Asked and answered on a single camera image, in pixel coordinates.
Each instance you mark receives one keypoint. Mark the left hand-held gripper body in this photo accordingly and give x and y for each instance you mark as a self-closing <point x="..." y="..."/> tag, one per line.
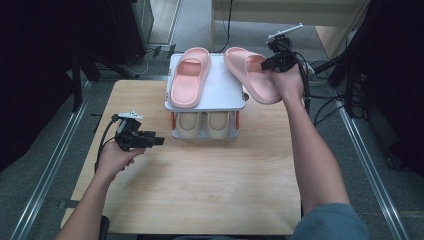
<point x="130" y="136"/>

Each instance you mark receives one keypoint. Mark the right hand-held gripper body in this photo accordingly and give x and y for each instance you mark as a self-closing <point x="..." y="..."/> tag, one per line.
<point x="283" y="55"/>

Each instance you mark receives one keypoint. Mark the pink slide slipper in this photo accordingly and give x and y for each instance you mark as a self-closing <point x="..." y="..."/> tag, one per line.
<point x="253" y="83"/>
<point x="188" y="86"/>

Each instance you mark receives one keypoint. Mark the cream perforated clog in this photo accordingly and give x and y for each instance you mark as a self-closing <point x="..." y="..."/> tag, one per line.
<point x="218" y="125"/>
<point x="188" y="125"/>

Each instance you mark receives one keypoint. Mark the white orange two-tier shoe rack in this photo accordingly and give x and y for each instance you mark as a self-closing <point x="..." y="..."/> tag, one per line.
<point x="223" y="90"/>

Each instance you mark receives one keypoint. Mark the person's right hand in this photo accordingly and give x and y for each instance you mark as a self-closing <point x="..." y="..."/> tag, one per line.
<point x="289" y="83"/>

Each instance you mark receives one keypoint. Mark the person's left hand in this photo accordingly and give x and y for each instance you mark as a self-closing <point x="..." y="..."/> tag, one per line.
<point x="115" y="161"/>

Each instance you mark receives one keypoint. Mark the small round table knob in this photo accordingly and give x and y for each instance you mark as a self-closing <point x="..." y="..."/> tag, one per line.
<point x="246" y="96"/>

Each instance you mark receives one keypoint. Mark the beige wooden furniture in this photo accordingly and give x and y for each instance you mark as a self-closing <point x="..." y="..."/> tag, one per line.
<point x="253" y="11"/>

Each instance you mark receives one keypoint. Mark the black metal stand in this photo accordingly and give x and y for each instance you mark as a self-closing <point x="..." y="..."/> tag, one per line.
<point x="336" y="58"/>

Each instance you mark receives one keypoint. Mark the black tripod stand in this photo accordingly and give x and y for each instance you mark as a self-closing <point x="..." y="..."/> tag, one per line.
<point x="80" y="76"/>

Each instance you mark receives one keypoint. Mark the person's left leg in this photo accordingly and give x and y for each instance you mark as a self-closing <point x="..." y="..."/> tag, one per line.
<point x="105" y="230"/>

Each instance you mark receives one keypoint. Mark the dark cabinet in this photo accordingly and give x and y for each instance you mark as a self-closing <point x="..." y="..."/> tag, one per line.
<point x="131" y="30"/>

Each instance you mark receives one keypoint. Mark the dark curtain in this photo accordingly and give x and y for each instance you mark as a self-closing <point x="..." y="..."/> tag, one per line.
<point x="400" y="83"/>
<point x="30" y="66"/>

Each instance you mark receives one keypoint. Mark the person's blue-grey sleeve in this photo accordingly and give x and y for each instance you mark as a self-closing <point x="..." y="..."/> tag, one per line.
<point x="330" y="223"/>

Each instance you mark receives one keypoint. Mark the metal floor rail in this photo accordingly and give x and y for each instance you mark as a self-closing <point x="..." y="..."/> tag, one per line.
<point x="50" y="166"/>
<point x="370" y="173"/>

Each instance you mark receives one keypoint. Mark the black table foot bracket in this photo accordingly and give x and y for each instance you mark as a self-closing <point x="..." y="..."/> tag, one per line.
<point x="66" y="204"/>

